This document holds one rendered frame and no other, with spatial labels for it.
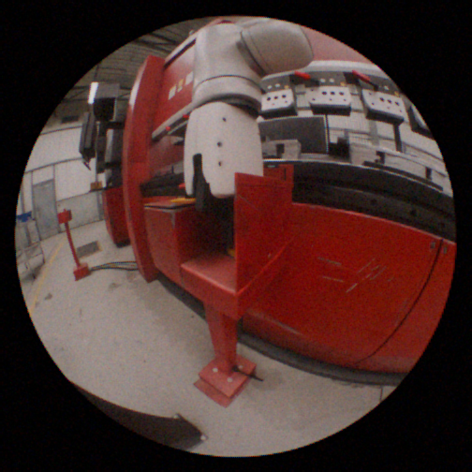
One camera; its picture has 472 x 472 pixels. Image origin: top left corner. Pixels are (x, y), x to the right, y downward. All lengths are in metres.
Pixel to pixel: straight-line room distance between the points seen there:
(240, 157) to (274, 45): 0.14
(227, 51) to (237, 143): 0.12
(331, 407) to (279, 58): 1.04
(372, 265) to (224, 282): 0.36
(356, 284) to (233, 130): 0.42
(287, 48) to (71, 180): 7.38
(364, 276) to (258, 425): 0.71
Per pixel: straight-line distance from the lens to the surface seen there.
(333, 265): 0.40
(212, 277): 0.16
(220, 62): 0.19
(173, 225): 0.18
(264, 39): 0.19
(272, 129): 1.19
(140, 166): 1.29
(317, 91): 0.58
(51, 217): 7.55
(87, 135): 1.51
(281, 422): 0.82
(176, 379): 0.87
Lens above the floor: 0.80
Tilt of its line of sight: 19 degrees down
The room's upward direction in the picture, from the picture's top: straight up
